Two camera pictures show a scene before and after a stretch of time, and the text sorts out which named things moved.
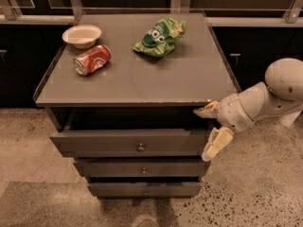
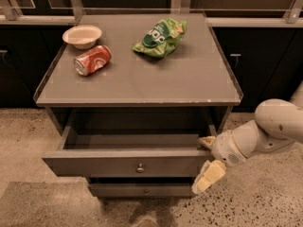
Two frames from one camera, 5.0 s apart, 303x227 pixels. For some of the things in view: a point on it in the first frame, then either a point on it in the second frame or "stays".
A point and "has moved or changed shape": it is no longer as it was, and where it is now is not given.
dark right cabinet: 250,50 stays
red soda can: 92,60 stays
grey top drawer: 133,143 has moved or changed shape
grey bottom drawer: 146,189 stays
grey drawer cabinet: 122,95 stays
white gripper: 233,112 to 224,148
